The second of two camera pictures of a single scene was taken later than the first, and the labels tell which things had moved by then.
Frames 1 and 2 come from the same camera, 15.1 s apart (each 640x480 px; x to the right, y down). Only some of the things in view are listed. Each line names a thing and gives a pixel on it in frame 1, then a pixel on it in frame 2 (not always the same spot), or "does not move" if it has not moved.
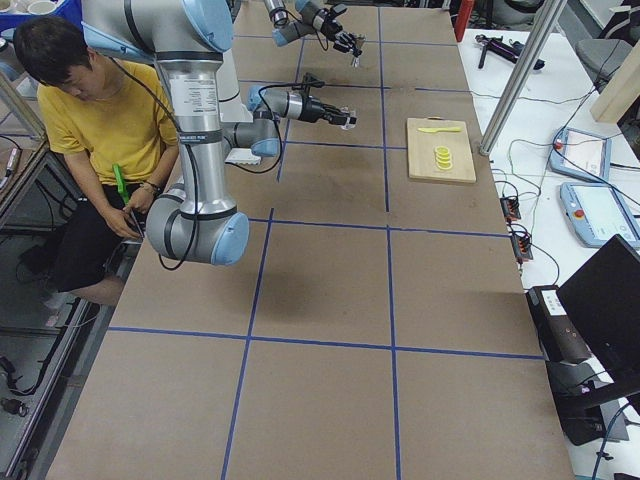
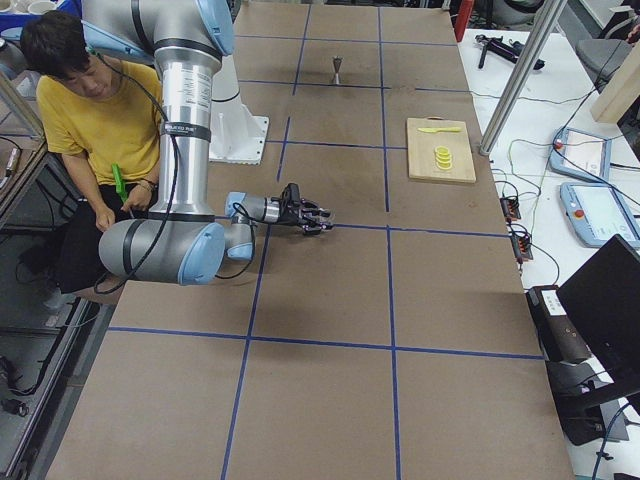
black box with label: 559,335 does not move
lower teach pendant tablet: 598,212 does not move
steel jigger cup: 356,54 -> 337,63
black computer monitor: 604,299 does not move
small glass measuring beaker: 351,121 -> 327,218
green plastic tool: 119,182 does not move
